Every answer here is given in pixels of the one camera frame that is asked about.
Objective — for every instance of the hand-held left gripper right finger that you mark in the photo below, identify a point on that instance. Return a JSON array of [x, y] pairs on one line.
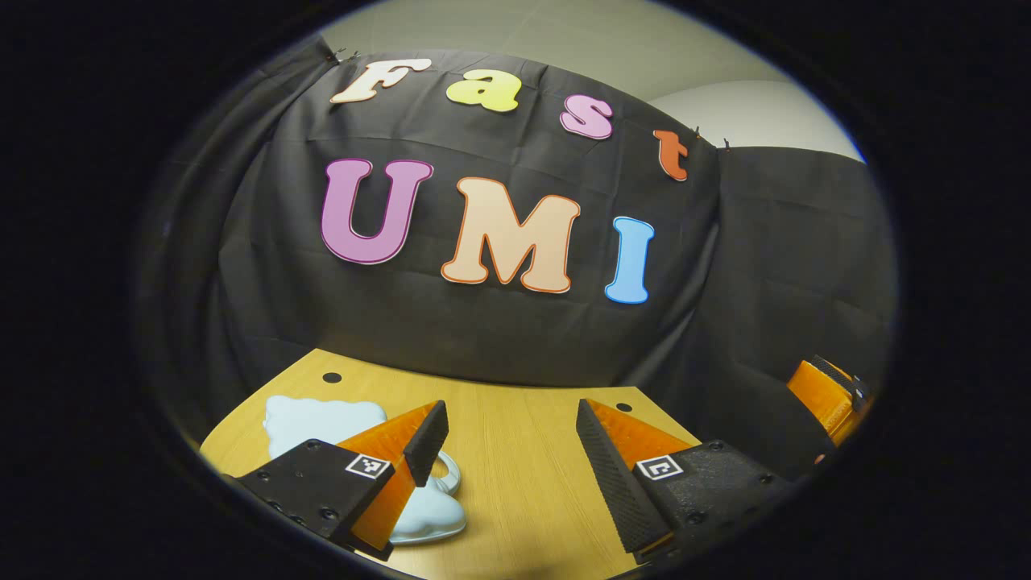
[[612, 483]]

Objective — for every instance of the black backdrop cloth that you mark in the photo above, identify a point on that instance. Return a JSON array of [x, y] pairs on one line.
[[483, 330]]

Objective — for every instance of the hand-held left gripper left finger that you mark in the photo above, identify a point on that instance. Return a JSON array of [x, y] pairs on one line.
[[427, 443]]

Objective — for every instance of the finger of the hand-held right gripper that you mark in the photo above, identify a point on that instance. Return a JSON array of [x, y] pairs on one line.
[[826, 403]]

